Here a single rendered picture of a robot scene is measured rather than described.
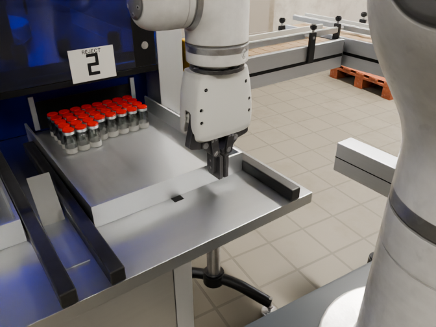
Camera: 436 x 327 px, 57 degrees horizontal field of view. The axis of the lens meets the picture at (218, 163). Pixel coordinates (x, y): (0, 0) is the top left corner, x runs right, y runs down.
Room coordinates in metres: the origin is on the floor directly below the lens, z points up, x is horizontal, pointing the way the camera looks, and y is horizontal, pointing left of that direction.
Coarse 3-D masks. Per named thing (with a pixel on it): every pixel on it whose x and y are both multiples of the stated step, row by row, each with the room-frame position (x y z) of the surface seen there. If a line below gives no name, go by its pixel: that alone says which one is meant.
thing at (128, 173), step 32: (160, 128) 0.76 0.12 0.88; (64, 160) 0.62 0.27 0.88; (96, 160) 0.62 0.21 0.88; (128, 160) 0.62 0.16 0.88; (160, 160) 0.62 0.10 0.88; (192, 160) 0.62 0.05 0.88; (96, 192) 0.52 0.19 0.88; (128, 192) 0.47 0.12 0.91; (160, 192) 0.50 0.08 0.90; (96, 224) 0.44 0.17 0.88
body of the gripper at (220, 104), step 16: (192, 80) 0.51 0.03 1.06; (208, 80) 0.51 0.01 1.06; (224, 80) 0.52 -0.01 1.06; (240, 80) 0.53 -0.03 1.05; (192, 96) 0.50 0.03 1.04; (208, 96) 0.50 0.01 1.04; (224, 96) 0.52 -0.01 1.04; (240, 96) 0.53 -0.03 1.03; (192, 112) 0.50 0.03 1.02; (208, 112) 0.50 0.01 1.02; (224, 112) 0.52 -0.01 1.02; (240, 112) 0.54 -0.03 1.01; (192, 128) 0.50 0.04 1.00; (208, 128) 0.50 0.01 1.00; (224, 128) 0.52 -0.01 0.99; (240, 128) 0.54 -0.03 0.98
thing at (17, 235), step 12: (0, 180) 0.50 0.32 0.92; (0, 192) 0.52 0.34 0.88; (0, 204) 0.49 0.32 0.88; (12, 204) 0.44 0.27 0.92; (0, 216) 0.46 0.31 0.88; (12, 216) 0.45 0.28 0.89; (0, 228) 0.39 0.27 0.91; (12, 228) 0.40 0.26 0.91; (0, 240) 0.39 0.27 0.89; (12, 240) 0.40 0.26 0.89; (24, 240) 0.41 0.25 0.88
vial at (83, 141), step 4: (80, 124) 0.67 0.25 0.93; (76, 128) 0.66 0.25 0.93; (80, 128) 0.66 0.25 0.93; (84, 128) 0.66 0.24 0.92; (76, 132) 0.66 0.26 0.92; (80, 132) 0.66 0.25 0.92; (84, 132) 0.66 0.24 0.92; (76, 136) 0.66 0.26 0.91; (80, 136) 0.66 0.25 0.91; (84, 136) 0.66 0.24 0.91; (88, 136) 0.67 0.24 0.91; (80, 140) 0.66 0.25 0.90; (84, 140) 0.66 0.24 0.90; (88, 140) 0.66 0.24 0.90; (80, 144) 0.66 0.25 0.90; (84, 144) 0.66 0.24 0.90; (88, 144) 0.66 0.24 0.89; (80, 148) 0.66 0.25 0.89; (84, 148) 0.66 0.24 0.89; (88, 148) 0.66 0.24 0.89
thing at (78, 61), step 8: (88, 48) 0.74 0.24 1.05; (96, 48) 0.75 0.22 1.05; (104, 48) 0.76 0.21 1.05; (112, 48) 0.77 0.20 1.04; (72, 56) 0.72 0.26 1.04; (80, 56) 0.73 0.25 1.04; (104, 56) 0.76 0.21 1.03; (112, 56) 0.76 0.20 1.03; (72, 64) 0.72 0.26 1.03; (80, 64) 0.73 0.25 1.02; (104, 64) 0.75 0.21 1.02; (112, 64) 0.76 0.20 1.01; (72, 72) 0.72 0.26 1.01; (80, 72) 0.73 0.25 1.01; (88, 72) 0.73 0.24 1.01; (104, 72) 0.75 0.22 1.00; (112, 72) 0.76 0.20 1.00; (80, 80) 0.72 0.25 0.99; (88, 80) 0.73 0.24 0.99
